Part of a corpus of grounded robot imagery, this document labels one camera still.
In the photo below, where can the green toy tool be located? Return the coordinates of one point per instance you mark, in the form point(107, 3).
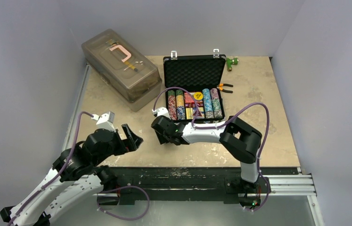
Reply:
point(230, 62)

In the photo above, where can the yellow big blind button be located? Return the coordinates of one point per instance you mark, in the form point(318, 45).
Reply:
point(198, 96)

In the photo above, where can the red dice in case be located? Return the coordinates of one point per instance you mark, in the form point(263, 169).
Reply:
point(189, 105)

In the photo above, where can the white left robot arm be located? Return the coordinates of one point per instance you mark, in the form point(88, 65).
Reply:
point(75, 174)

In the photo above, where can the red card deck box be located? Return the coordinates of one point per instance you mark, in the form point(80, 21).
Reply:
point(189, 98)

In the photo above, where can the pink c-clamp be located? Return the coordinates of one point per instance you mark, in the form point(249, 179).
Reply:
point(123, 50)

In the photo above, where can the translucent brown plastic box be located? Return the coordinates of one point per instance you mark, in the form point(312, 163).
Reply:
point(137, 81)

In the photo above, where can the light blue chip row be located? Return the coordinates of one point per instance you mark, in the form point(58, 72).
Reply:
point(207, 104)

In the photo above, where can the yellow blue chip row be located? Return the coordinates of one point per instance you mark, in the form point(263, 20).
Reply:
point(180, 108)

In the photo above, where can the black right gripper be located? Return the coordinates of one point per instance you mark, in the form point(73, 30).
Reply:
point(159, 130)

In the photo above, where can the purple green chip row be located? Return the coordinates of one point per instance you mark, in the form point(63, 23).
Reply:
point(216, 103)

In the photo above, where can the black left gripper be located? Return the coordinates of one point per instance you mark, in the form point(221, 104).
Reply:
point(131, 143)

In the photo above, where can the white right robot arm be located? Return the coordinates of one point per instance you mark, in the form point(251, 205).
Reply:
point(240, 139)

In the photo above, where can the red triangle all-in marker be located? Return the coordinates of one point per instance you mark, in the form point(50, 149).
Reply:
point(198, 113)

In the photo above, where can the blue yellow card deck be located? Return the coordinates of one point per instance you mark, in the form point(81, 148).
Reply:
point(188, 114)

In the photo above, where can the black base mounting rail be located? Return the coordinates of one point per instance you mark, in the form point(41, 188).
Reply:
point(207, 184)

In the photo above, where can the black poker set case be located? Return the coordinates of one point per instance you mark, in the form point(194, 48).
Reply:
point(193, 73)

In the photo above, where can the red white chip row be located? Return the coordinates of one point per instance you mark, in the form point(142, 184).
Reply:
point(172, 109)

